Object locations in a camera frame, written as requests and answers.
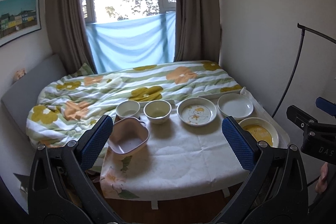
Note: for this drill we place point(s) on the person's right hand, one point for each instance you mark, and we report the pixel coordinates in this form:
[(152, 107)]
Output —
[(321, 184)]

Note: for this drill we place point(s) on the pink square bowl with handle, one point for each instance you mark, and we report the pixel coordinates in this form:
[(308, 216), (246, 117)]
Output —
[(128, 138)]

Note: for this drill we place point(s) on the cream round bowl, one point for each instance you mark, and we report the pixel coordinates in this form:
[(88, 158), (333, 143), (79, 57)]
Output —
[(157, 112)]

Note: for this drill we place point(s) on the blue sheer cloth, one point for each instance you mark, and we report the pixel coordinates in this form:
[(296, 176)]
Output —
[(132, 43)]

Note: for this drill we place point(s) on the brown left curtain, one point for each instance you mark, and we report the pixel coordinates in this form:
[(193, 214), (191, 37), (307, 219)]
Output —
[(67, 33)]

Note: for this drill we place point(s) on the brown right curtain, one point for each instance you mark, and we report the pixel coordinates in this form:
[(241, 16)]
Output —
[(197, 30)]

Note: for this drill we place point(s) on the framed building picture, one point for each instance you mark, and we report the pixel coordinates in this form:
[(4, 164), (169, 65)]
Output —
[(19, 18)]

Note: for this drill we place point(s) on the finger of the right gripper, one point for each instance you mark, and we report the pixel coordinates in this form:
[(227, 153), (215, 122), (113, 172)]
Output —
[(326, 106)]

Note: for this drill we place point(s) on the plain white plate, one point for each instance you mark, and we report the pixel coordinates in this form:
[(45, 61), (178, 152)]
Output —
[(235, 105)]

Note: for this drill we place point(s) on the brown curtain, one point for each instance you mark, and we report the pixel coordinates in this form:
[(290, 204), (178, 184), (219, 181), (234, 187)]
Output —
[(67, 33), (197, 30)]

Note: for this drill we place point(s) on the yellow centre plate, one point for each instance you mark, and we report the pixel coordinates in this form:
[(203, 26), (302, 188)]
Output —
[(260, 129)]

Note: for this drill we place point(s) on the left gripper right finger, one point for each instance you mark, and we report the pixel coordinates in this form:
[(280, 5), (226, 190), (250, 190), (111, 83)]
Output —
[(275, 190)]

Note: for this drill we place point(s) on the grey headboard cushion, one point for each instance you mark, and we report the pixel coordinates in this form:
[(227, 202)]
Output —
[(22, 96)]

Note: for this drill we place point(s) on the duck pattern plate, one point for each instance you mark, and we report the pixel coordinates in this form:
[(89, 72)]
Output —
[(197, 112)]

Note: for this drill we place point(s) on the white floral tablecloth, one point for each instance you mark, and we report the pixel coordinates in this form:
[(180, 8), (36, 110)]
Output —
[(175, 160)]

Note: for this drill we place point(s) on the floral green striped quilt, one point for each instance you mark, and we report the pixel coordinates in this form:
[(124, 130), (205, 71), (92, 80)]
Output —
[(66, 108)]

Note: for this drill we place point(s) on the white ribbed small bowl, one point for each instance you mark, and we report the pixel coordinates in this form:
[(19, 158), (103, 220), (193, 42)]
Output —
[(128, 109)]

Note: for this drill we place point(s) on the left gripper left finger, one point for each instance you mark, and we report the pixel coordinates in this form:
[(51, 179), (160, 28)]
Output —
[(60, 191)]

